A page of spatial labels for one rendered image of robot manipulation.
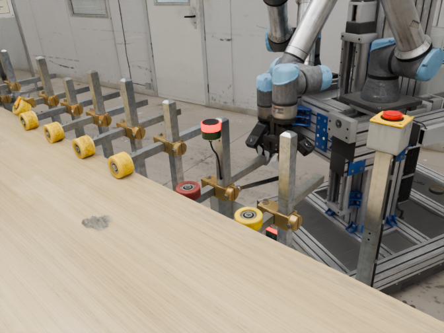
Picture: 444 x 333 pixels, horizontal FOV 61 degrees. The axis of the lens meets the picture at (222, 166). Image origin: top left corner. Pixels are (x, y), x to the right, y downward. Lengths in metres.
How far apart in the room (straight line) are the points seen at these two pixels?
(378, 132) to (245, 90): 3.60
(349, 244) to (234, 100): 2.82
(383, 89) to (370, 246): 0.73
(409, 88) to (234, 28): 2.71
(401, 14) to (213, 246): 0.91
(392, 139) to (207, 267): 0.50
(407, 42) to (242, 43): 3.04
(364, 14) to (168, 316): 1.42
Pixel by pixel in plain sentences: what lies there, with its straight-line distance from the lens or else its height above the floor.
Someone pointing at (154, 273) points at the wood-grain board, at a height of 0.90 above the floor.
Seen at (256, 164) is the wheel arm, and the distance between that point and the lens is 1.46.
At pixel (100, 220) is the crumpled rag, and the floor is 0.92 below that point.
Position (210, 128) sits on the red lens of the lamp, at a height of 1.10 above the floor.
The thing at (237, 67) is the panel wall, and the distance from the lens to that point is 4.41.
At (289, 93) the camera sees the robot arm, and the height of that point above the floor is 1.20.
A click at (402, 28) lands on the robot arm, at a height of 1.33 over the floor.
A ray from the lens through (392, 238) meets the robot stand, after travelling 2.24.
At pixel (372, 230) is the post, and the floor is 0.93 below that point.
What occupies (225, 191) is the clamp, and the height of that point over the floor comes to 0.86.
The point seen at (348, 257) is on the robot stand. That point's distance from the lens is 2.05.
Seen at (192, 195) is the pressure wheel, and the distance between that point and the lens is 1.19.
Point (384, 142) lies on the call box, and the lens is 0.88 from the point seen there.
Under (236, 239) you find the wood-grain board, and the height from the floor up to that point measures 0.90.
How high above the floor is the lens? 1.52
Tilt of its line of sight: 28 degrees down
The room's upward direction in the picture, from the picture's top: 3 degrees counter-clockwise
